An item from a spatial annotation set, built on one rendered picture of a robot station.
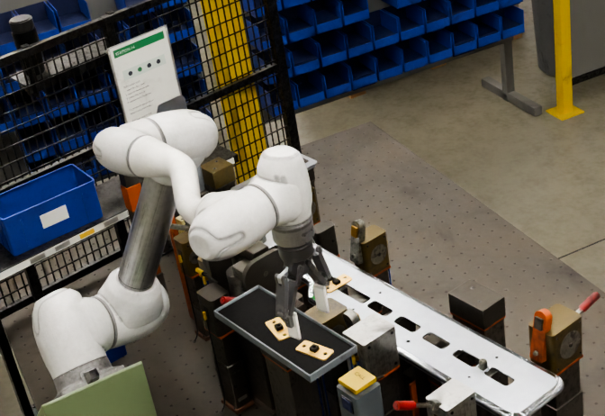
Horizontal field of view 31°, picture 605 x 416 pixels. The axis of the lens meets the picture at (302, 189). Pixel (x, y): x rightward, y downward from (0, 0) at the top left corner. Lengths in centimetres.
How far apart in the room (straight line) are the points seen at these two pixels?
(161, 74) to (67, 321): 103
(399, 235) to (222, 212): 163
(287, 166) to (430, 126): 374
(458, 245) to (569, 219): 148
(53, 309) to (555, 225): 264
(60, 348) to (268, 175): 100
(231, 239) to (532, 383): 84
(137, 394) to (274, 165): 100
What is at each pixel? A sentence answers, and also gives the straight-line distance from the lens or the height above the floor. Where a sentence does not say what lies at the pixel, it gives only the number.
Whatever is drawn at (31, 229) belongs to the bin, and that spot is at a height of 109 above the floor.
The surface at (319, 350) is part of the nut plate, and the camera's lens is 248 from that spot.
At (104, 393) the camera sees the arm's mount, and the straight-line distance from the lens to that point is 294.
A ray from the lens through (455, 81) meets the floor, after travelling 637.
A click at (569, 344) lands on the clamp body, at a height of 101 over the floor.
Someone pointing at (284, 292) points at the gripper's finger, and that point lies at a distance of 231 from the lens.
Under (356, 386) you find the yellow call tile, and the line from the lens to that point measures 237.
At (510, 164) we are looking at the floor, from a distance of 547.
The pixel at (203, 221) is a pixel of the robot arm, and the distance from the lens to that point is 211.
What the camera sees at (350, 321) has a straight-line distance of 267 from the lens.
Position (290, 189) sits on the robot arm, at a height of 161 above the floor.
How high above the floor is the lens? 268
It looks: 29 degrees down
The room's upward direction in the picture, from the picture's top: 10 degrees counter-clockwise
